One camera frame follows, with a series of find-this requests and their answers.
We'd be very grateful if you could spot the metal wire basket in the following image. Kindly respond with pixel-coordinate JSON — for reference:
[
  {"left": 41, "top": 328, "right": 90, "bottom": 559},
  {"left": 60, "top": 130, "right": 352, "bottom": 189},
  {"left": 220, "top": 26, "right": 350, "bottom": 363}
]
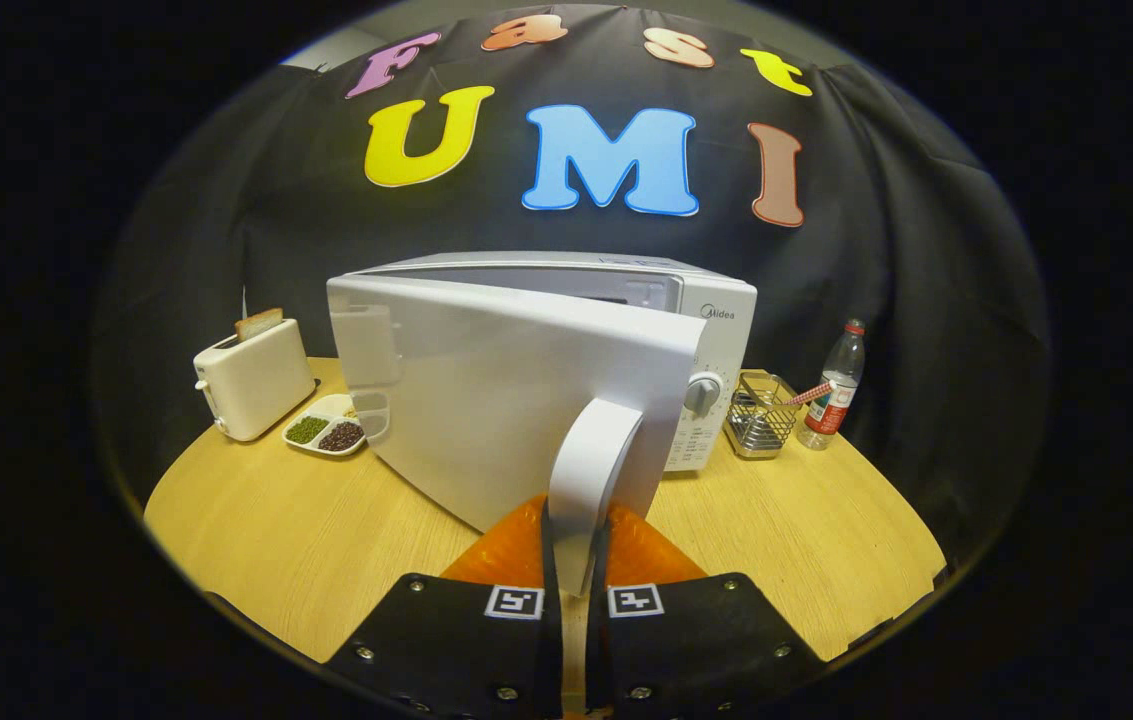
[{"left": 723, "top": 369, "right": 801, "bottom": 461}]

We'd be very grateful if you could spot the clear bottle with red label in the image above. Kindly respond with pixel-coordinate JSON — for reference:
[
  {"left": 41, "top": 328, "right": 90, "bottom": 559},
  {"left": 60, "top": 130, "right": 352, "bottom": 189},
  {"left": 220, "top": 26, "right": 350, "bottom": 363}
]
[{"left": 796, "top": 319, "right": 867, "bottom": 451}]

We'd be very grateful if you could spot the white divided bean dish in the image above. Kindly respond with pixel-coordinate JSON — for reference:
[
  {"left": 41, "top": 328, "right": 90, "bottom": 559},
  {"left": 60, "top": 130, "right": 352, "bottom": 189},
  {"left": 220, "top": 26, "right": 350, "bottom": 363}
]
[{"left": 282, "top": 393, "right": 369, "bottom": 459}]

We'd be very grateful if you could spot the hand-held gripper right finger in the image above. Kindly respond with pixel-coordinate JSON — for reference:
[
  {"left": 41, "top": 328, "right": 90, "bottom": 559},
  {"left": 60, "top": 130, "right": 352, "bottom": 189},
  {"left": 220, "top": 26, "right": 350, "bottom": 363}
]
[{"left": 586, "top": 500, "right": 827, "bottom": 720}]

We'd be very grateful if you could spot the toast slice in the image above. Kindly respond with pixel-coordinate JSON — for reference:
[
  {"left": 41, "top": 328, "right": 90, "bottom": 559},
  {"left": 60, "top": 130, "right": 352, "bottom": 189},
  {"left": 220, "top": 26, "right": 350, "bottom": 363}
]
[{"left": 234, "top": 307, "right": 285, "bottom": 342}]

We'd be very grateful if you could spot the cream toaster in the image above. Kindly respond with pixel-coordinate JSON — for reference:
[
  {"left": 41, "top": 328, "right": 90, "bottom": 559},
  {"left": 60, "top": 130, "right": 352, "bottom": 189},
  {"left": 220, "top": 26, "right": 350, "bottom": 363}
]
[{"left": 193, "top": 318, "right": 317, "bottom": 443}]

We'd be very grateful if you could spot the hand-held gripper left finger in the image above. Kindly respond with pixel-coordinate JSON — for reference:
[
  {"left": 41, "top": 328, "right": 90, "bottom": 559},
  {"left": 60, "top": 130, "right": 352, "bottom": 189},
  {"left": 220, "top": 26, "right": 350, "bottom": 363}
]
[{"left": 326, "top": 493, "right": 564, "bottom": 720}]

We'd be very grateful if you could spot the white microwave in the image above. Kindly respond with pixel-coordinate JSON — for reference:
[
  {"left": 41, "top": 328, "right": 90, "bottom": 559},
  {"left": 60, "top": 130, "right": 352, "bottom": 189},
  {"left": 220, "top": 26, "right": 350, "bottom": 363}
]
[{"left": 326, "top": 250, "right": 759, "bottom": 599}]

